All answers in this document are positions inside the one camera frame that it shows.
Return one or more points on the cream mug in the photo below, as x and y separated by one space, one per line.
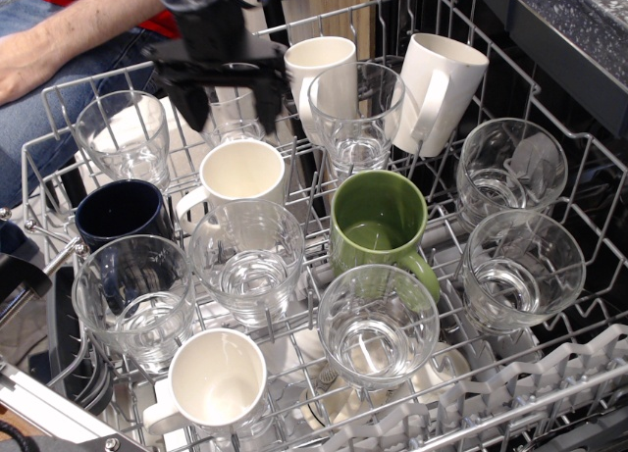
217 381
240 169

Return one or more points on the green ceramic mug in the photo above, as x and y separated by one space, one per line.
379 217

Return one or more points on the grey wire dishwasher rack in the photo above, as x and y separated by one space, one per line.
593 207

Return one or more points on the dark blue mug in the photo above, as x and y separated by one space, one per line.
122 208

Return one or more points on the cream mug front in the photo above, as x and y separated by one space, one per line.
217 381

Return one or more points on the clear glass middle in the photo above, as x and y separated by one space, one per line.
248 255

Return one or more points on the cream mug centre left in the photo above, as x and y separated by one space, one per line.
240 169

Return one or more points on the person leg blue jeans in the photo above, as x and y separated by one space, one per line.
111 66

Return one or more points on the clear glass right lower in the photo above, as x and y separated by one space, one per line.
519 269

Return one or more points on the clear glass front left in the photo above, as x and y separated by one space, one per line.
135 295

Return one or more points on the clear glass front centre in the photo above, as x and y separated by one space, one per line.
378 326

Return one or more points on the clear glass back centre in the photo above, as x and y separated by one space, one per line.
364 142

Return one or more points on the dark speckled countertop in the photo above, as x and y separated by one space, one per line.
582 44

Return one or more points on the white mug back centre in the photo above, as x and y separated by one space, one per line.
323 69

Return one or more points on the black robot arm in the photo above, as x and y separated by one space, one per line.
216 49

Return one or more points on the clear glass right upper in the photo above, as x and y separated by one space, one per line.
506 164

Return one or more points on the grey plastic tine holder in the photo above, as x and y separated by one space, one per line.
570 377

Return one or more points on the person forearm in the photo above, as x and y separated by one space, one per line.
31 57

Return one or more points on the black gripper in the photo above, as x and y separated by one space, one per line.
251 62

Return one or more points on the white mug back right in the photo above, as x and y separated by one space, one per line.
441 76

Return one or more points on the white mug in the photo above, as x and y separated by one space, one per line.
323 69
441 76

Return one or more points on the clear glass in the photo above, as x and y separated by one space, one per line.
378 326
506 164
364 142
135 295
232 115
248 255
125 134
519 269

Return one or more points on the clear glass back left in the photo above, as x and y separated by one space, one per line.
125 134

